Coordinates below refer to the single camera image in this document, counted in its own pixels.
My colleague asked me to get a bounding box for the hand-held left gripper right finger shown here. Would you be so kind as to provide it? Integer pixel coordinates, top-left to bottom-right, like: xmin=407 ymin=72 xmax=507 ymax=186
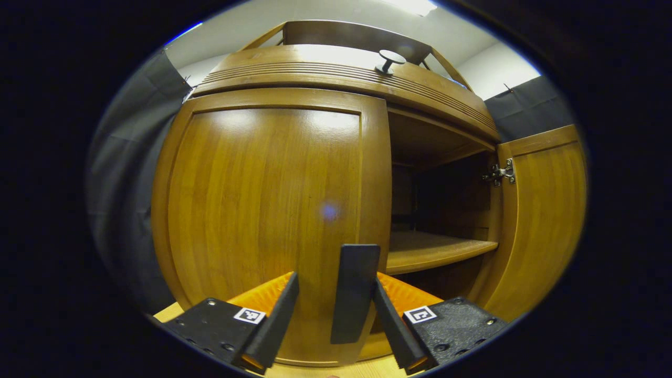
xmin=372 ymin=271 xmax=509 ymax=374

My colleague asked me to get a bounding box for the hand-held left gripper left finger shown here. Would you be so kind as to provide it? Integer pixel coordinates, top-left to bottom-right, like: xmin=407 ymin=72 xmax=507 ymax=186
xmin=157 ymin=271 xmax=300 ymax=374

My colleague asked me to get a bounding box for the black door handle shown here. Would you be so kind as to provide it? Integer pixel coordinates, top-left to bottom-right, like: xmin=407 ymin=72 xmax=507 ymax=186
xmin=330 ymin=244 xmax=381 ymax=345

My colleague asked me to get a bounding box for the wooden double-door shoe cabinet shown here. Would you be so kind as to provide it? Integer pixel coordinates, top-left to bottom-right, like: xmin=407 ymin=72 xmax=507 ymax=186
xmin=151 ymin=20 xmax=587 ymax=368

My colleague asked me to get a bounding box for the metal door hinge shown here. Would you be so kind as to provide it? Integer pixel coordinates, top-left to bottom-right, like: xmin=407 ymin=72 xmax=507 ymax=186
xmin=482 ymin=159 xmax=516 ymax=187

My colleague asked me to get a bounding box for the wooden cabinet drawer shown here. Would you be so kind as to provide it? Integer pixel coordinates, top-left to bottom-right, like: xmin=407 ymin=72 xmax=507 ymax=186
xmin=192 ymin=45 xmax=500 ymax=142

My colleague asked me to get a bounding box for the wooden inner shelf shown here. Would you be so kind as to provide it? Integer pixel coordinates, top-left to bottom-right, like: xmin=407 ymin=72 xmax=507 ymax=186
xmin=386 ymin=231 xmax=498 ymax=275

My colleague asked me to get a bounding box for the black round drawer knob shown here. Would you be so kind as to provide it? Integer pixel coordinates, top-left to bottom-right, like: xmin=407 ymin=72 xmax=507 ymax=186
xmin=375 ymin=50 xmax=407 ymax=75

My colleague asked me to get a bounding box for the large ceiling light panel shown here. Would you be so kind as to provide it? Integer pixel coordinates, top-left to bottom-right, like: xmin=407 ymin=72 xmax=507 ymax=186
xmin=383 ymin=0 xmax=437 ymax=16

